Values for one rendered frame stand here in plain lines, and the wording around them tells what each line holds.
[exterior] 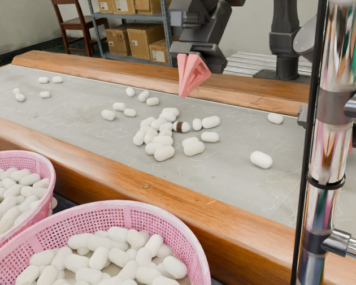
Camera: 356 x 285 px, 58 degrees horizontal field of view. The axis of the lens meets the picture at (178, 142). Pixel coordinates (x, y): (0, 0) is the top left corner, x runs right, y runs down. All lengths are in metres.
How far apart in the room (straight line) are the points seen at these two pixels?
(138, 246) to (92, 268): 0.06
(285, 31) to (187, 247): 0.70
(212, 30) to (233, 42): 2.46
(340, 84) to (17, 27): 4.99
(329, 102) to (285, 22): 0.74
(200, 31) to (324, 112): 0.44
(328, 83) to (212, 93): 0.57
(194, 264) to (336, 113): 0.24
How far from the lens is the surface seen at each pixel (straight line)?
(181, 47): 0.64
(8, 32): 5.07
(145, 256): 0.41
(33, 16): 5.21
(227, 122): 0.66
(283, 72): 1.01
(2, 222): 0.54
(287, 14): 0.94
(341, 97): 0.22
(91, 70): 1.06
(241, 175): 0.52
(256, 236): 0.39
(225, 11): 0.68
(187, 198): 0.44
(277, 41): 0.97
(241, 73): 1.13
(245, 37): 3.01
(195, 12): 0.61
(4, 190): 0.62
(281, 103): 0.70
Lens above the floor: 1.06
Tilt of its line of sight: 31 degrees down
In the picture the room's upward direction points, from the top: 8 degrees counter-clockwise
